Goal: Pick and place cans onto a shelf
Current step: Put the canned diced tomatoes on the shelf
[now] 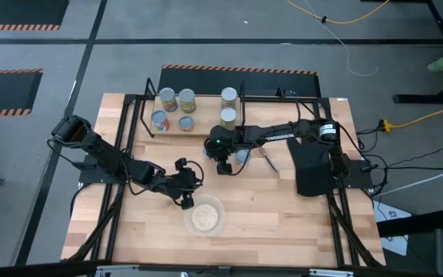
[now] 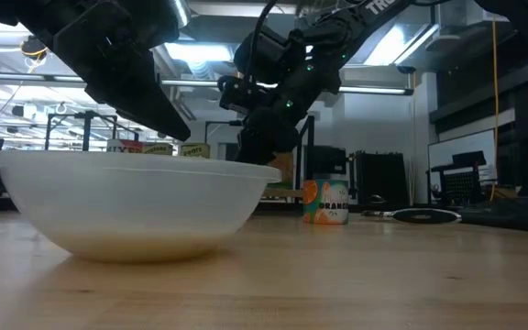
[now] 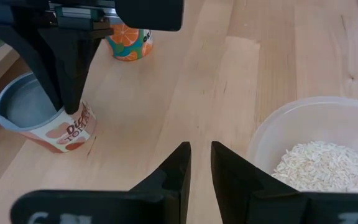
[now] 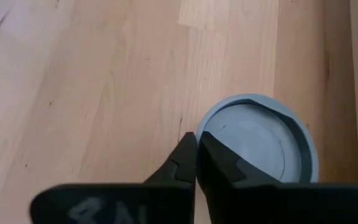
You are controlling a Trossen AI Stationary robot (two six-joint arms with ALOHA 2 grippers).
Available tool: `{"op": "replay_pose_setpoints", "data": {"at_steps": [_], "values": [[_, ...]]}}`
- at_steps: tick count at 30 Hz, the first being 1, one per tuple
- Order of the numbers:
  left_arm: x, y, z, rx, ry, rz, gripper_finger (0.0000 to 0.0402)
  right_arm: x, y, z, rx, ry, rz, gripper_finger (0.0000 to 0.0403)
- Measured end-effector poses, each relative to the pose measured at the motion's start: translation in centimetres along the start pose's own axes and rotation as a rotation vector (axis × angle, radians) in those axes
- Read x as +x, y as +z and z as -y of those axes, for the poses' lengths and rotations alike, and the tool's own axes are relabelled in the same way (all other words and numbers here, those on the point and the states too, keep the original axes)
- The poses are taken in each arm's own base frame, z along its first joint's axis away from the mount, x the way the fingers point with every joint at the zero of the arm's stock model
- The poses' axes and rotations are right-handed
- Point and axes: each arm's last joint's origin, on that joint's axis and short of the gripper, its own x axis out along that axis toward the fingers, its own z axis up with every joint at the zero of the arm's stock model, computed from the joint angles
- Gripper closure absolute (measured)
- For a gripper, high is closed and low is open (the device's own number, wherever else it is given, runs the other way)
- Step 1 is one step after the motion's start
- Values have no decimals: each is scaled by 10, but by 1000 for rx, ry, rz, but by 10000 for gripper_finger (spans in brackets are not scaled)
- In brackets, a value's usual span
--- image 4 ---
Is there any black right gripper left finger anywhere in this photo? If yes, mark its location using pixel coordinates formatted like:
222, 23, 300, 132
31, 132, 198, 224

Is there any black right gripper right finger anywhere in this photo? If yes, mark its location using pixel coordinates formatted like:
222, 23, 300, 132
197, 131, 358, 224

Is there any short teal orange-print can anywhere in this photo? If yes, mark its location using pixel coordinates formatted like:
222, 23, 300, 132
195, 93, 319, 184

